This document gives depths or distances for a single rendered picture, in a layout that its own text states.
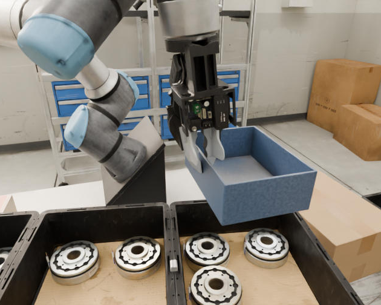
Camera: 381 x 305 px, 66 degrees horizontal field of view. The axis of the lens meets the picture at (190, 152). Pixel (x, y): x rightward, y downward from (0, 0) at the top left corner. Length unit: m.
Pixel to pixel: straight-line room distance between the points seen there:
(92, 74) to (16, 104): 2.59
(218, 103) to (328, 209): 0.60
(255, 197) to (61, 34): 0.32
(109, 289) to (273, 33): 3.43
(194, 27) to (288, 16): 3.51
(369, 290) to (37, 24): 0.92
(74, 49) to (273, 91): 3.64
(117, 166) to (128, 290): 0.39
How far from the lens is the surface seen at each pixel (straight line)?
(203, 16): 0.37
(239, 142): 0.62
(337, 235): 0.83
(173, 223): 0.67
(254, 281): 0.70
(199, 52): 0.36
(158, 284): 0.69
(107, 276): 0.72
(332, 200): 0.95
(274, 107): 4.02
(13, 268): 0.66
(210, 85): 0.39
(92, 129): 0.90
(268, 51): 3.78
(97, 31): 0.39
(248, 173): 0.57
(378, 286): 0.98
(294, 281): 0.72
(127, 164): 0.93
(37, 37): 0.37
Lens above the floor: 1.35
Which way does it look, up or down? 26 degrees down
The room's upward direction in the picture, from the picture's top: straight up
